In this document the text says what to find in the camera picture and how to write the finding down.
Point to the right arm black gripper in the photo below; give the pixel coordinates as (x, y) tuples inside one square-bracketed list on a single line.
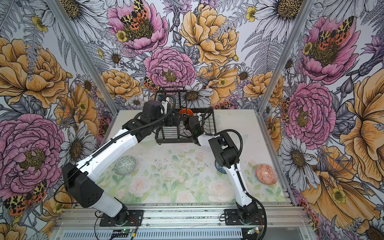
[(186, 127)]

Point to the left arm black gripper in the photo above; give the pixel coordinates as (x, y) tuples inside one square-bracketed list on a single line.
[(170, 122)]

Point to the orange plastic bowl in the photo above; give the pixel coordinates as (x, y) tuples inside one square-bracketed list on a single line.
[(186, 112)]

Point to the green patterned ceramic bowl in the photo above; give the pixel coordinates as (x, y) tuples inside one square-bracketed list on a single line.
[(125, 165)]

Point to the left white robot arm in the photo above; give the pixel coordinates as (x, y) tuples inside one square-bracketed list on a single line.
[(80, 179)]

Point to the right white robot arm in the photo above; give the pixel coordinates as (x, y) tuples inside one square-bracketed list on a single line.
[(227, 146)]

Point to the black metal dish rack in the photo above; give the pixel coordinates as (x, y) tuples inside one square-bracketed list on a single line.
[(181, 98)]

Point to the blue floral ceramic bowl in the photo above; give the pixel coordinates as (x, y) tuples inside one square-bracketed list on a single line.
[(220, 168)]

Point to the red patterned ceramic bowl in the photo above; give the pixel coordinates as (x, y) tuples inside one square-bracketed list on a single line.
[(266, 174)]

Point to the green circuit board right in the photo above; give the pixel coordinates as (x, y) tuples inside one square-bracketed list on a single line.
[(253, 231)]

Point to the green circuit board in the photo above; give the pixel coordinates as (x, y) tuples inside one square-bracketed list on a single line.
[(253, 231), (122, 234)]

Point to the green circuit board left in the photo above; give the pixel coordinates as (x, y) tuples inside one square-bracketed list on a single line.
[(122, 234)]

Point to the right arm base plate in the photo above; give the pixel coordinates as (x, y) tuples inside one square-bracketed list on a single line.
[(235, 217)]

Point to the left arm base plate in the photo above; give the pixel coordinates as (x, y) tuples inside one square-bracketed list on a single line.
[(128, 218)]

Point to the aluminium front rail frame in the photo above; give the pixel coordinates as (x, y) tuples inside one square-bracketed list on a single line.
[(188, 222)]

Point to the aluminium corner post left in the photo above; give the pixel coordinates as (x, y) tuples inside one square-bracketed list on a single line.
[(75, 40)]

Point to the aluminium corner post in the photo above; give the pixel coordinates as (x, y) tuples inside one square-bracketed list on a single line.
[(75, 40), (299, 24)]

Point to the aluminium corner post right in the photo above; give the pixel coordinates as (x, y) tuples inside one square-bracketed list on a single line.
[(299, 24)]

